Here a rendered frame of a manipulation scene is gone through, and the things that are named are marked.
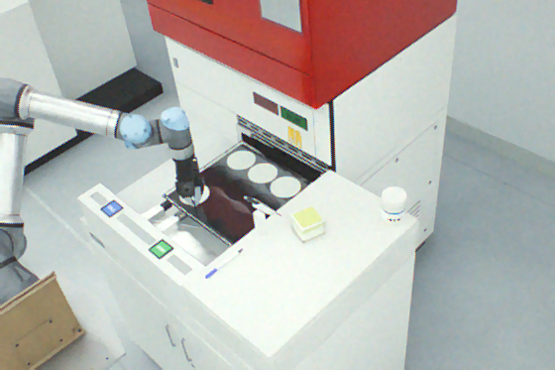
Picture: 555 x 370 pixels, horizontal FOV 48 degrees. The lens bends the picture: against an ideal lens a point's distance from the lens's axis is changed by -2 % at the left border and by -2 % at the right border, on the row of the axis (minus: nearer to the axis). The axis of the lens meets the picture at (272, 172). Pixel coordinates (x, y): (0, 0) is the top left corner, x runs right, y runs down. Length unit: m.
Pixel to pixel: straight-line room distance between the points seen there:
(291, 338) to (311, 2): 0.86
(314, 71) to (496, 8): 1.64
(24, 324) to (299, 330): 0.73
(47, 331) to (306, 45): 1.06
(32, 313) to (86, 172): 2.09
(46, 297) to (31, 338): 0.13
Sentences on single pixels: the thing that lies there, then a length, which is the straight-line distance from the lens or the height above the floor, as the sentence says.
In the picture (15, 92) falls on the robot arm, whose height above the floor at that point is 1.44.
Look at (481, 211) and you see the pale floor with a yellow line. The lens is 3.33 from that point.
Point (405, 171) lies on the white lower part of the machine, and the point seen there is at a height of 0.65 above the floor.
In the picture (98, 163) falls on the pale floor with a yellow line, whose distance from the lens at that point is 3.86.
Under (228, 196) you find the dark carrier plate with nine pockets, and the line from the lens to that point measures 2.10.
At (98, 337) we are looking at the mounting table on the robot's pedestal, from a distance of 1.95.
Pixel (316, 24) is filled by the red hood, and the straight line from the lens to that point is 1.73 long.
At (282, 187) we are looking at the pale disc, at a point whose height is 0.90.
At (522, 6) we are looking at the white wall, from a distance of 3.21.
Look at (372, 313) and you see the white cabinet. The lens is 1.99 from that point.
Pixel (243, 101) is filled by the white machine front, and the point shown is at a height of 1.05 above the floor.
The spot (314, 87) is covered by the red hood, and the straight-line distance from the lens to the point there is 1.83.
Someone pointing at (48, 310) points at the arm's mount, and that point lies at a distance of 1.84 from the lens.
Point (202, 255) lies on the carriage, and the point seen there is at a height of 0.88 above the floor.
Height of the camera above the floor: 2.34
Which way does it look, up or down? 42 degrees down
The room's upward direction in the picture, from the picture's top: 7 degrees counter-clockwise
